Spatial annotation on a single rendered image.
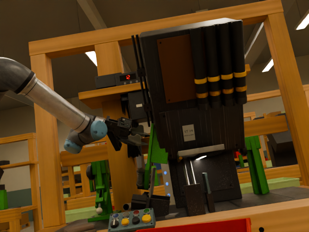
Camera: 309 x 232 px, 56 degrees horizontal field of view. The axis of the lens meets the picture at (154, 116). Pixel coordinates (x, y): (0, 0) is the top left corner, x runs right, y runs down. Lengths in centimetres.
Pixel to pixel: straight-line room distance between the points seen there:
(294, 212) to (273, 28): 112
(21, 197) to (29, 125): 285
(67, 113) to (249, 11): 121
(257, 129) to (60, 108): 109
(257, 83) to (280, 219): 1107
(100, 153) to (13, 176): 1147
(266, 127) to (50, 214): 127
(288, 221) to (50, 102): 88
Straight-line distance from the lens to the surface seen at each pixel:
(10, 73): 107
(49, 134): 171
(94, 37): 179
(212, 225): 83
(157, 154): 120
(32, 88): 109
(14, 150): 1314
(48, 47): 186
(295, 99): 174
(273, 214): 101
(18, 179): 1300
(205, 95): 108
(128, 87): 152
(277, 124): 177
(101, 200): 139
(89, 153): 172
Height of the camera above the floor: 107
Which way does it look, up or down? 11 degrees up
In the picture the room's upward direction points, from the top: 9 degrees counter-clockwise
